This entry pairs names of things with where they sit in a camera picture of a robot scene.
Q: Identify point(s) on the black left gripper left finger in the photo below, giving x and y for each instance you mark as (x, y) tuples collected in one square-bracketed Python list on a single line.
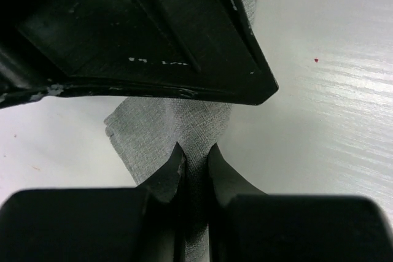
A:
[(163, 227)]

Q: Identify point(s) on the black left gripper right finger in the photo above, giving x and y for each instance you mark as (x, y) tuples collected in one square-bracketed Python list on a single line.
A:
[(237, 213)]

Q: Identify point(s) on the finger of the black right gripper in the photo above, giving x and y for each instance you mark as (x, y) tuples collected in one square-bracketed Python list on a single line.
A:
[(70, 48)]

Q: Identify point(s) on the grey cloth napkin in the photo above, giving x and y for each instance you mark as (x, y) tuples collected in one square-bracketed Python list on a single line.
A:
[(172, 124)]

